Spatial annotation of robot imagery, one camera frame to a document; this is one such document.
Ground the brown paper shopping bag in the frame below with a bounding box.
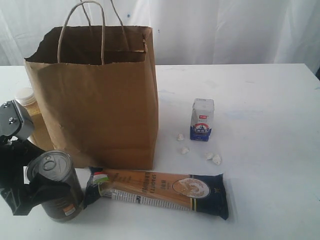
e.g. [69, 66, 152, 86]
[24, 0, 160, 171]

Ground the spaghetti pack dark blue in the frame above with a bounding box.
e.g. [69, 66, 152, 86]
[84, 167, 229, 220]

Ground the dark tea jar pull-tab lid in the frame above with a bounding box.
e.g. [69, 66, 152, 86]
[26, 150, 84, 222]

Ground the white backdrop curtain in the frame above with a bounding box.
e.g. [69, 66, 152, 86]
[0, 0, 320, 72]

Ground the yellow grain plastic bottle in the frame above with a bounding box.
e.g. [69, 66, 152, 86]
[14, 87, 50, 150]

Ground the white garlic clove far left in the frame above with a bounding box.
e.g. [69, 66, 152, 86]
[176, 133, 185, 141]

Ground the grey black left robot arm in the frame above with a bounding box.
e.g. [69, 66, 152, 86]
[0, 100, 71, 216]

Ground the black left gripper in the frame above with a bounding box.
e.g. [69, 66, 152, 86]
[0, 136, 70, 216]

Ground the white garlic clove lower left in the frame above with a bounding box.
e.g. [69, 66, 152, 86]
[180, 146, 190, 155]

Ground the small white blue milk carton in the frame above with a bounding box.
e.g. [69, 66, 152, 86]
[189, 98, 215, 142]

